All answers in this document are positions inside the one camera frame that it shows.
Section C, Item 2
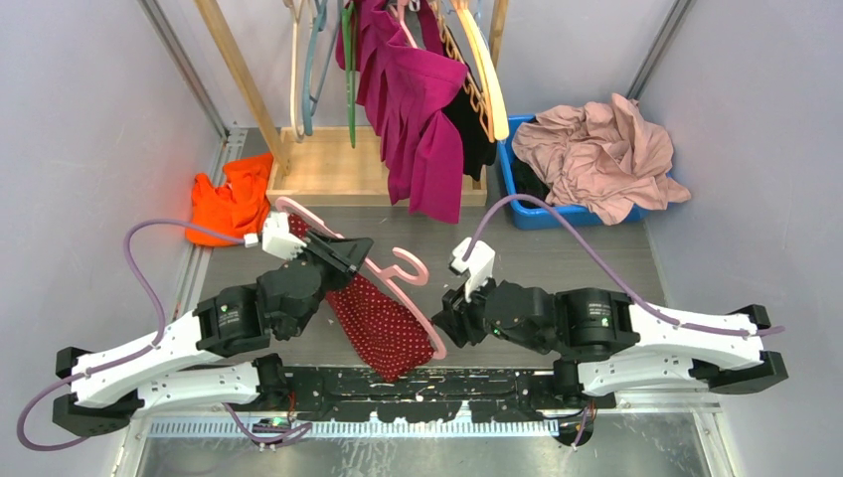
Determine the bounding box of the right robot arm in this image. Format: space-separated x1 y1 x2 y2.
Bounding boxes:
432 279 788 408

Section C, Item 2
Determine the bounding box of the magenta skirt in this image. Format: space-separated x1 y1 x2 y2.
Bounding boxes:
350 1 467 224

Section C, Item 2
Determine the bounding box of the aluminium rail frame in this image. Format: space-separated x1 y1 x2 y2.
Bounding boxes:
127 387 721 445

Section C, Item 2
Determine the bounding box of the orange garment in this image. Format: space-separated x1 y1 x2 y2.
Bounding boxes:
191 153 274 239

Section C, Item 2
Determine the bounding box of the pink garment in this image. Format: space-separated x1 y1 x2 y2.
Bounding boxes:
511 93 692 226

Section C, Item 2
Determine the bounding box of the pink plastic hanger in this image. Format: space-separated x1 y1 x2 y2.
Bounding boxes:
274 197 447 361

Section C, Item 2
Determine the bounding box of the blue plastic bin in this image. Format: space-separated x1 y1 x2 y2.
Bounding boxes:
497 115 649 231

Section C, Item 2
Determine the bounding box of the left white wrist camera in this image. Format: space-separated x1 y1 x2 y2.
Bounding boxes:
260 212 307 261

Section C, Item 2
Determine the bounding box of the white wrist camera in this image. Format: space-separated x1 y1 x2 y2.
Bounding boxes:
449 237 496 303
260 212 307 261

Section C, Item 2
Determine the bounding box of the red dotted garment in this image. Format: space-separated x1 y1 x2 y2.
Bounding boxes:
288 214 437 385

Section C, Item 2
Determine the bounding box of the cream hanger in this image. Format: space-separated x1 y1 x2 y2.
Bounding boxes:
283 0 310 143

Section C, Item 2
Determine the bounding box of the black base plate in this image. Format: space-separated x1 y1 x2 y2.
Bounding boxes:
226 366 617 425

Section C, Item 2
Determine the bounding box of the black garment in bin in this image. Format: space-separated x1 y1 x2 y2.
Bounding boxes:
511 158 550 201

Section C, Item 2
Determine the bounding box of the teal blue hanger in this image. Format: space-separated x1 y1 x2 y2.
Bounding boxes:
301 1 342 136

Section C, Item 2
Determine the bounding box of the wooden hanger rack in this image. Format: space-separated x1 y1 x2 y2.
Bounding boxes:
192 0 512 209

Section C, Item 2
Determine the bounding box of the black skirt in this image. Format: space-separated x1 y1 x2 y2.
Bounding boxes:
439 40 496 181

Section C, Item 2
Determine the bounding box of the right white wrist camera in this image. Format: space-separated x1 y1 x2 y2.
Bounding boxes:
449 237 496 303

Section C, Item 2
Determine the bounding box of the light blue hanger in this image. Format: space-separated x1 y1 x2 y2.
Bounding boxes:
469 0 489 47

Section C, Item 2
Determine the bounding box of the green hanger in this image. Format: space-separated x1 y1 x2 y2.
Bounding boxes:
341 1 357 149

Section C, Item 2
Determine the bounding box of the light wooden hanger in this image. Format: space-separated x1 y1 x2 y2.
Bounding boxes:
450 0 509 141

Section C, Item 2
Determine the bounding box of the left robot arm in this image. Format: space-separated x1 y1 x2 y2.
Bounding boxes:
52 227 374 437

